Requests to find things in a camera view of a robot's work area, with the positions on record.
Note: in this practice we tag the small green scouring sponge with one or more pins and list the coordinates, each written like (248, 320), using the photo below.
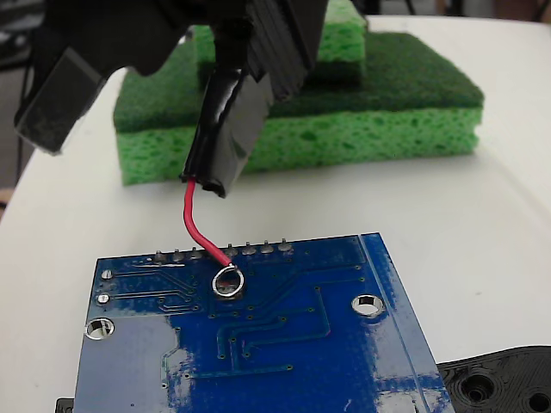
(342, 43)

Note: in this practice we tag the blue printed circuit board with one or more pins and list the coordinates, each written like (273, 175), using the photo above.
(280, 344)

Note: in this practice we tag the large green scouring sponge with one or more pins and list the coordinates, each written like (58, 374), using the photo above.
(387, 129)

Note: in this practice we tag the black plastic fixture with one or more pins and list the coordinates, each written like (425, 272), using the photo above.
(499, 374)

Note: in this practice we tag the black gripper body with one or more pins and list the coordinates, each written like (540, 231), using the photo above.
(129, 30)

